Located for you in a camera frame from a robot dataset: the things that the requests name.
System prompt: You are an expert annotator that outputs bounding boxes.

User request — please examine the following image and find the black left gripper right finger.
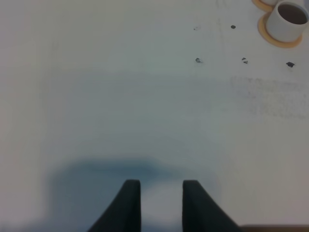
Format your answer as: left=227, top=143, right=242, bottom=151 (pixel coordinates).
left=182, top=180, right=241, bottom=232

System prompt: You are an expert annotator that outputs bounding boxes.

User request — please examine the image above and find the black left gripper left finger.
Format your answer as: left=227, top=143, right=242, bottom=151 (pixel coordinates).
left=88, top=180, right=141, bottom=232

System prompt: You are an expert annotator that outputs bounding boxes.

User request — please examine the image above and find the orange coaster near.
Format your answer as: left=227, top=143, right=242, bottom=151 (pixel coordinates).
left=257, top=13, right=303, bottom=48

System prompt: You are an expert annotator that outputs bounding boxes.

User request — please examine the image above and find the orange coaster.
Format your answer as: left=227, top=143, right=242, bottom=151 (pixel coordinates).
left=252, top=0, right=274, bottom=12
left=257, top=13, right=303, bottom=48

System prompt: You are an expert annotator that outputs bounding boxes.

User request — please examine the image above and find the white teacup near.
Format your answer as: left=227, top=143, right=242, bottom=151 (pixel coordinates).
left=266, top=0, right=309, bottom=43

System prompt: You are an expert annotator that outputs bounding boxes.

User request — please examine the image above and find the orange coaster far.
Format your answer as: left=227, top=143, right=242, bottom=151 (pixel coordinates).
left=252, top=0, right=274, bottom=12

